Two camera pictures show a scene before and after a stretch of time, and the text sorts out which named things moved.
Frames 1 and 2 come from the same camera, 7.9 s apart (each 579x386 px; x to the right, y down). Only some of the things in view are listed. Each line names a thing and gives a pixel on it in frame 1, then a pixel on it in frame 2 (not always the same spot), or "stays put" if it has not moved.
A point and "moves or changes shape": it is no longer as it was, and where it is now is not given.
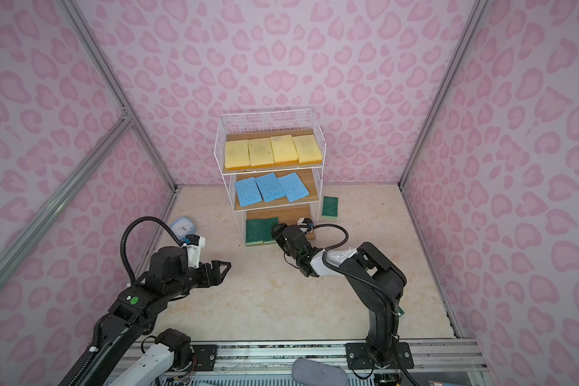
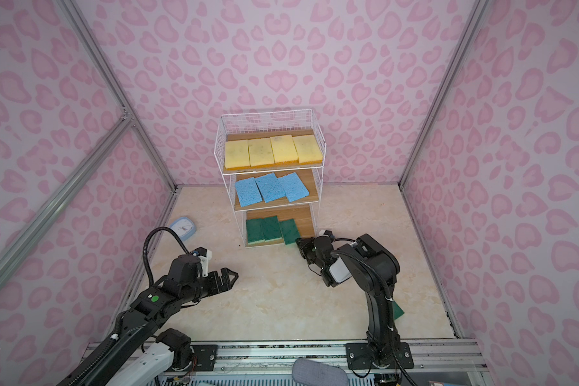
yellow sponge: (308, 149) stays put
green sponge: (330, 207) moves or changes shape
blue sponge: (248, 191) stays put
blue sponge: (293, 186) stays put
